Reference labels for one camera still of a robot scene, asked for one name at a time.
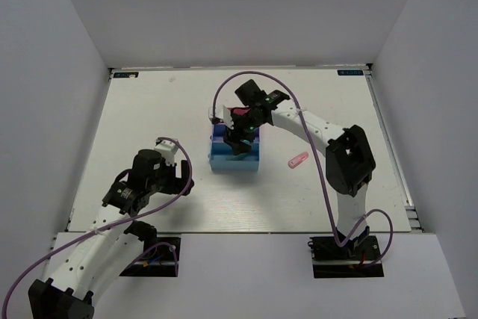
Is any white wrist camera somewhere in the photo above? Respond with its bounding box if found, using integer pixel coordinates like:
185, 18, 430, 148
154, 139, 179, 166
208, 105, 234, 129

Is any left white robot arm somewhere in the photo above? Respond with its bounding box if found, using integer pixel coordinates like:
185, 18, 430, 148
28, 138, 194, 318

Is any right blue corner label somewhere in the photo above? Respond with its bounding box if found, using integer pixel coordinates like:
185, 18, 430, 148
337, 69, 364, 76

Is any light blue container bin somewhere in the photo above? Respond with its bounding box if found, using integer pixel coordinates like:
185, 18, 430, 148
208, 142, 260, 173

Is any pink hair clip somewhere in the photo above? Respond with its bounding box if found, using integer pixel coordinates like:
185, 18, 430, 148
288, 152, 309, 169

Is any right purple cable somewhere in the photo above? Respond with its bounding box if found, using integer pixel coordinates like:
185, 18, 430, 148
212, 71, 394, 270

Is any purple cable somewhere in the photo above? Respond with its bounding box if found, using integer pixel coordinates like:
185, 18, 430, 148
5, 136, 193, 319
212, 71, 394, 270

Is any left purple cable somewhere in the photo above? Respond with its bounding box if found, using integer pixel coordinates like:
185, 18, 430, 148
5, 136, 193, 319

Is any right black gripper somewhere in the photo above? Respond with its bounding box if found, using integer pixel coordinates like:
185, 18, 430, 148
224, 111, 265, 156

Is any dark blue container bin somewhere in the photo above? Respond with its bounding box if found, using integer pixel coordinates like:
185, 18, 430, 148
211, 123, 260, 143

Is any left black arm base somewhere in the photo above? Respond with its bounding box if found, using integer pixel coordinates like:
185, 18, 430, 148
120, 221, 181, 278

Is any left blue corner label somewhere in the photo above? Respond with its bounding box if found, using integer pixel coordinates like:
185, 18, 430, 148
113, 72, 139, 78

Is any blue corner label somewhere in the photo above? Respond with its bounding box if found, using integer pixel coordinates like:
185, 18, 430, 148
337, 69, 364, 76
113, 72, 139, 78

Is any pink container bin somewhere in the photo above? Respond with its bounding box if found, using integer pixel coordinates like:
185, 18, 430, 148
227, 107, 251, 121

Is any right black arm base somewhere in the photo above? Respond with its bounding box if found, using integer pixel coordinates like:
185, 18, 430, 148
307, 226, 385, 279

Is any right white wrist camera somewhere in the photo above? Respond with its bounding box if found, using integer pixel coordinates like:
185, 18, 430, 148
208, 105, 234, 129

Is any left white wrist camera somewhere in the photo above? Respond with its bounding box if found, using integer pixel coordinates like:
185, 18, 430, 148
154, 139, 179, 166

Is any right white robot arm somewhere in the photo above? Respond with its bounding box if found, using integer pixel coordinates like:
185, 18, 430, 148
211, 80, 376, 258

